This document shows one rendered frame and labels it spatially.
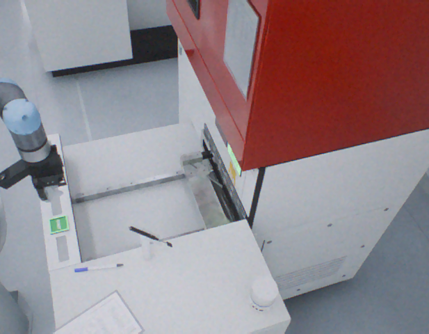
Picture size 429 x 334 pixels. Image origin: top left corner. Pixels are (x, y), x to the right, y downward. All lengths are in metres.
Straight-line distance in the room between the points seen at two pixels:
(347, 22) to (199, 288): 0.81
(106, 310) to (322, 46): 0.89
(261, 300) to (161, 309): 0.28
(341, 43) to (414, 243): 1.93
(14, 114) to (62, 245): 0.51
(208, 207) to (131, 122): 1.61
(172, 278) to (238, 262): 0.21
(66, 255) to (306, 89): 0.85
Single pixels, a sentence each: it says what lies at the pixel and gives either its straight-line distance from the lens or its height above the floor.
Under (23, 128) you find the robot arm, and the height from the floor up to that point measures 1.43.
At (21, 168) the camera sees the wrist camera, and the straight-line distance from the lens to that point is 1.26.
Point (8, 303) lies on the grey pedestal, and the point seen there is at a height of 0.33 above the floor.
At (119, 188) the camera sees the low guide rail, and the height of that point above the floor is 0.85.
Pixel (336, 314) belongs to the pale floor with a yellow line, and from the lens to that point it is 2.47.
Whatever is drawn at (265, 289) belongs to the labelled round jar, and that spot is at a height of 1.06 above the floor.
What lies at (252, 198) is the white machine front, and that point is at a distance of 1.38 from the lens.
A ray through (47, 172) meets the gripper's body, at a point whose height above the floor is 1.24.
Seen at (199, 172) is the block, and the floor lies 0.91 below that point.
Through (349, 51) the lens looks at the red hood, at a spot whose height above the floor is 1.59.
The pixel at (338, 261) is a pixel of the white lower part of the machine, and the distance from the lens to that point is 2.18.
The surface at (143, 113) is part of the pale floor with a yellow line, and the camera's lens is 3.16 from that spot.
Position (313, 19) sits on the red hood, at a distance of 0.98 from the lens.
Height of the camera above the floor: 2.20
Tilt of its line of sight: 51 degrees down
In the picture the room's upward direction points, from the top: 5 degrees clockwise
